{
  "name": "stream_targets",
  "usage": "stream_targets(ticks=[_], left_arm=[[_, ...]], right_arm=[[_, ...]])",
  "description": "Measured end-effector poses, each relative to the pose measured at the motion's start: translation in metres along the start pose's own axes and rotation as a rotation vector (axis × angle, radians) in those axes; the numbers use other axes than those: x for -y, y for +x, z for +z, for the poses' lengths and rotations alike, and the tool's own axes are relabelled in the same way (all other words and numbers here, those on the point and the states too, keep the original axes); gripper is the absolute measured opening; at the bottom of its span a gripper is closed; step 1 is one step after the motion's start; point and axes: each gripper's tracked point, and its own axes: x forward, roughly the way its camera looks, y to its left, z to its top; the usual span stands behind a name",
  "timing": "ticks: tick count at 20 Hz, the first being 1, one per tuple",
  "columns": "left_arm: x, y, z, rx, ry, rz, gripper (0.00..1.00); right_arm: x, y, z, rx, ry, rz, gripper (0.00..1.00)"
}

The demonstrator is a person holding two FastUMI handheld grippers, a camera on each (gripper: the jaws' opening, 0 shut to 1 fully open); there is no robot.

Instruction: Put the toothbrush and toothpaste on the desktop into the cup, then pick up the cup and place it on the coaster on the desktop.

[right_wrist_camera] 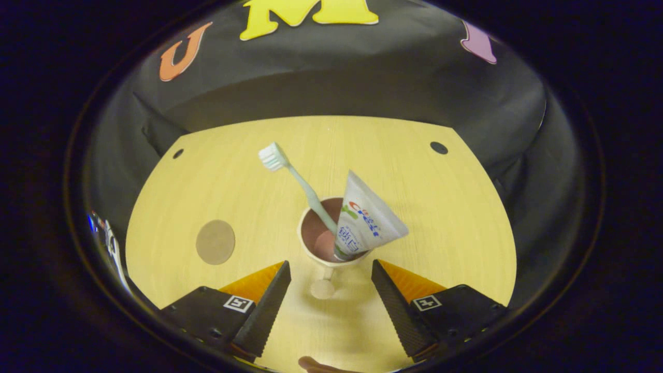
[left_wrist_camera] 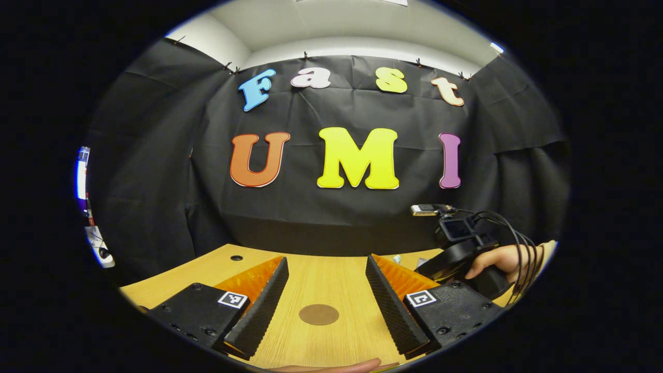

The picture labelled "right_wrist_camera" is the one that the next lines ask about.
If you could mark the white toothbrush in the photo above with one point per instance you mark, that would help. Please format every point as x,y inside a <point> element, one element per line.
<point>305,186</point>

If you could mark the white toothpaste tube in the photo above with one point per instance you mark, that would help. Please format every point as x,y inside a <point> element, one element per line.
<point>368,217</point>

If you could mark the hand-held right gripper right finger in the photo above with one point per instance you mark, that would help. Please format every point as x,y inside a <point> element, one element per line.
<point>401,316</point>

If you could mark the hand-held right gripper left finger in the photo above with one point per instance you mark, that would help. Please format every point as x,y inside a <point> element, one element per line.
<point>259,316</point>

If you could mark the brown round coaster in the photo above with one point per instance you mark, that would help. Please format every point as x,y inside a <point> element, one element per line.
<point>215,242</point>

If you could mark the beige cup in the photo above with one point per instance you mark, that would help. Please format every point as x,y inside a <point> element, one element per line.
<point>316,238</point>

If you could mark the black backdrop cloth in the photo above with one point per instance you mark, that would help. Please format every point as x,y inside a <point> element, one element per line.
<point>336,83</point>

